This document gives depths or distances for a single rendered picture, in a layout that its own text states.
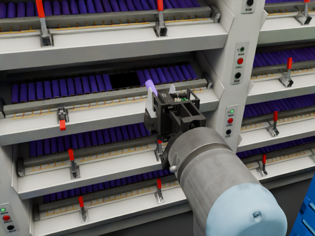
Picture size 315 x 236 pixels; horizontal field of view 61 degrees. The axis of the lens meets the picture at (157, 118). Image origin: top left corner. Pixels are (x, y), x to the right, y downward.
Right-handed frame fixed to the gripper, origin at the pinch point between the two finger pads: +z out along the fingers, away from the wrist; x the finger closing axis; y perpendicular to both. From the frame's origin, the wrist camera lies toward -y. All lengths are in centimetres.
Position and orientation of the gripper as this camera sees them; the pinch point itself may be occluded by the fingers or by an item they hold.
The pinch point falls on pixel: (156, 101)
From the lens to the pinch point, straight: 59.9
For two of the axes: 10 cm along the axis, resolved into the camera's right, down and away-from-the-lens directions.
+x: -9.6, 1.5, -2.5
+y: 0.1, -8.5, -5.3
